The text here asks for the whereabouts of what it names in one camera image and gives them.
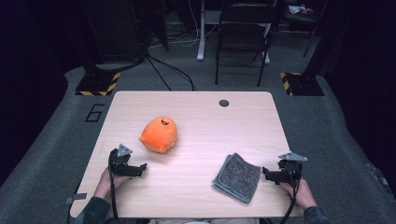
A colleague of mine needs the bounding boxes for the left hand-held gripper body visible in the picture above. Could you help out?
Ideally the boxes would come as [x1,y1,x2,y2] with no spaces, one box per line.
[107,143,139,178]

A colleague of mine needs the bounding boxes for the black folding chair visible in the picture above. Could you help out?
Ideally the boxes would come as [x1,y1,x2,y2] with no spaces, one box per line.
[214,2,278,88]

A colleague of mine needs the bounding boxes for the person's left hand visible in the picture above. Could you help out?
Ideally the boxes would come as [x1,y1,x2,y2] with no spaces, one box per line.
[93,167,132,201]

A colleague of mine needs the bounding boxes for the person's right hand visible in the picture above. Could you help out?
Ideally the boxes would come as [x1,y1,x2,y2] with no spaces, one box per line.
[279,178,318,210]

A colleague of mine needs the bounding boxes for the black stand with striped base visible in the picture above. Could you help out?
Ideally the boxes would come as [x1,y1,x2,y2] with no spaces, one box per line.
[278,46,325,97]
[75,0,121,97]

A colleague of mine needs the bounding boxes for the white desk leg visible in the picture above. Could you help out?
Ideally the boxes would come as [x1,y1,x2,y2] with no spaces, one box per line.
[196,0,207,62]

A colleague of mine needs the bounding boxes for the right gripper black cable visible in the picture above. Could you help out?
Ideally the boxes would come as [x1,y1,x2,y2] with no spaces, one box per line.
[278,169,302,224]

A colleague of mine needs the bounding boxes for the dark chair with clutter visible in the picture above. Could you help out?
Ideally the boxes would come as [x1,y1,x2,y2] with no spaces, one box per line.
[283,0,329,59]

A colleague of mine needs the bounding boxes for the white floor cable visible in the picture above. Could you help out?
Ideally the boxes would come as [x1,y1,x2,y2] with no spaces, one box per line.
[148,0,219,49]

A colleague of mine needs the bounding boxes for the orange plush toy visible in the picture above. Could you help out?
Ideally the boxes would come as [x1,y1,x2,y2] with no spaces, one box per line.
[138,116,178,154]

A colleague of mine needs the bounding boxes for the dark cabinet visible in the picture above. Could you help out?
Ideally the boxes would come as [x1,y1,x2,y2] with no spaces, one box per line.
[81,0,148,63]

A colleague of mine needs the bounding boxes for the black floor cables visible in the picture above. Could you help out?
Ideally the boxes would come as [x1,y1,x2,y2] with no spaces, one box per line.
[145,53,198,92]

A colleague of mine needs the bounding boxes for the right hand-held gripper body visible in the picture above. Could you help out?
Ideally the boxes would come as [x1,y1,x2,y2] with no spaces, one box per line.
[276,151,308,185]

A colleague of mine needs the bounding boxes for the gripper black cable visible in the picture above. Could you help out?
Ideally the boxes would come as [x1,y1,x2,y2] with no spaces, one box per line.
[278,169,302,224]
[107,152,120,221]

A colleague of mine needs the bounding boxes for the grey tape strip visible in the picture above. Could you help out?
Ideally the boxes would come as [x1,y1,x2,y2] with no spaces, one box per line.
[64,192,88,205]

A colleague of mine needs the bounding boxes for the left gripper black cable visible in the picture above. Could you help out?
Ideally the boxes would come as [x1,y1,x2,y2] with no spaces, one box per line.
[107,152,120,221]

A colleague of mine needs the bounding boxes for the grey fluffy cloth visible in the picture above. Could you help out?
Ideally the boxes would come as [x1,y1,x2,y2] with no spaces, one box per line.
[211,152,262,204]

